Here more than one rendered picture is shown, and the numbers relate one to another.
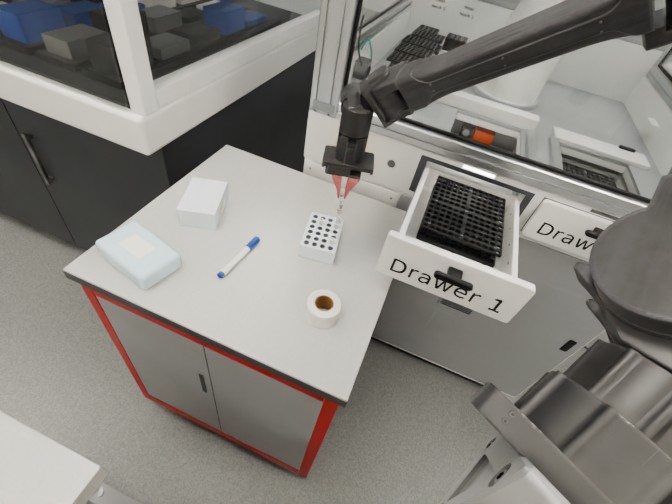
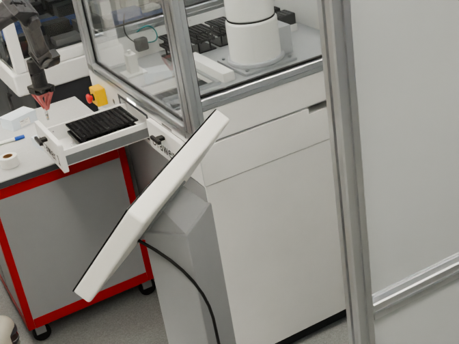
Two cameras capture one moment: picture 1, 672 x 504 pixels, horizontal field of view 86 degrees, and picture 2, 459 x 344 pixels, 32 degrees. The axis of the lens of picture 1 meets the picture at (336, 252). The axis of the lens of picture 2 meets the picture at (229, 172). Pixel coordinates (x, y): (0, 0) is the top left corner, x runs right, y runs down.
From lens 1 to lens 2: 2.82 m
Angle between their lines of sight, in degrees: 46
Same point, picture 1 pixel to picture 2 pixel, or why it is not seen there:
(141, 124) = (14, 78)
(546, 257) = not seen: hidden behind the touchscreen
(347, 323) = (15, 170)
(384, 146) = (108, 89)
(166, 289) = not seen: outside the picture
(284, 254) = (28, 144)
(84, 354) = not seen: outside the picture
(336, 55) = (84, 37)
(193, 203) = (8, 116)
